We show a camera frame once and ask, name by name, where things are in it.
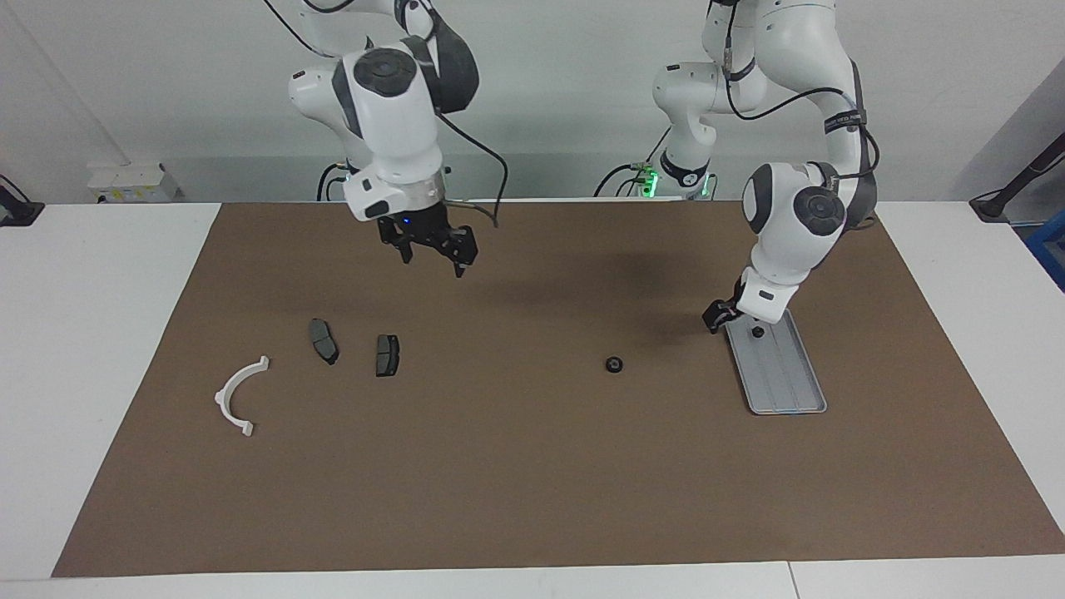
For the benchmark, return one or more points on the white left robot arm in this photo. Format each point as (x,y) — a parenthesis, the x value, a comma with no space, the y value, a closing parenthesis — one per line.
(790,225)

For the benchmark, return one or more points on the curved dark grey brake pad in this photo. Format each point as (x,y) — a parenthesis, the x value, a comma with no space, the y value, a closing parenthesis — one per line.
(323,341)

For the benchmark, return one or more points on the blue box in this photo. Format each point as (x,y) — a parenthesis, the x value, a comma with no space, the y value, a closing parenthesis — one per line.
(1050,249)

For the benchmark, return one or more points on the white semicircular plastic bracket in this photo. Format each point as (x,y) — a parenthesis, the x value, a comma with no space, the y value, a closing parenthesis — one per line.
(223,399)

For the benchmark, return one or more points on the white power strip box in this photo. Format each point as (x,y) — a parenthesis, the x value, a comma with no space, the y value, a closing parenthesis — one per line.
(133,185)

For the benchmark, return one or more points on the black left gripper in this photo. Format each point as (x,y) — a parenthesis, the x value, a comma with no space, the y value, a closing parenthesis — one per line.
(724,306)

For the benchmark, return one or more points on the rectangular dark grey brake pad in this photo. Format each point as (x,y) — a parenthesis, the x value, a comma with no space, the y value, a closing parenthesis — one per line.
(388,356)

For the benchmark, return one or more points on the brown table mat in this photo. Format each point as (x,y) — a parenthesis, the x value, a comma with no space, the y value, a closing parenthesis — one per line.
(532,466)

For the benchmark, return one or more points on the black stand foot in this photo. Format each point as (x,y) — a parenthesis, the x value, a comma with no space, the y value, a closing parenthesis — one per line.
(994,206)
(17,212)

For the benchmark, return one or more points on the large black bearing gear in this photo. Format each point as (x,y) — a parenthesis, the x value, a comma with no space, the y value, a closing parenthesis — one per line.
(614,364)

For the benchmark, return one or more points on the silver metal tray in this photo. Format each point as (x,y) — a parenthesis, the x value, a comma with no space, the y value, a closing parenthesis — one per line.
(786,378)

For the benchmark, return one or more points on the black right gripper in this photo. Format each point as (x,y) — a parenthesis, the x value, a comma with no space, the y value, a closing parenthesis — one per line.
(424,229)

